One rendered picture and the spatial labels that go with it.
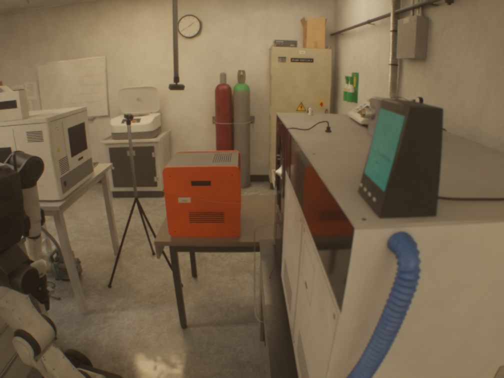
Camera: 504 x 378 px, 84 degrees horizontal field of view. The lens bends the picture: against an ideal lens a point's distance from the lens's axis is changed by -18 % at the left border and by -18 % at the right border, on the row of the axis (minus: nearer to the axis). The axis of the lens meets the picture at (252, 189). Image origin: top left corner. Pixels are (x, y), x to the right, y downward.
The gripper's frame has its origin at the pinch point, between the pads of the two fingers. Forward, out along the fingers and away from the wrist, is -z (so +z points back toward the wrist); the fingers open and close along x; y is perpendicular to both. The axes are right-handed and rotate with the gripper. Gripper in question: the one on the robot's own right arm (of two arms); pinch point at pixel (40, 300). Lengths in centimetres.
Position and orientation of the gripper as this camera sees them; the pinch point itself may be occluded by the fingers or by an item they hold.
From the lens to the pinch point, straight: 194.0
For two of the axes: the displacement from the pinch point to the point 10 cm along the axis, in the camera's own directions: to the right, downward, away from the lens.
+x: -8.7, -4.1, 2.6
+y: -4.0, 2.9, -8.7
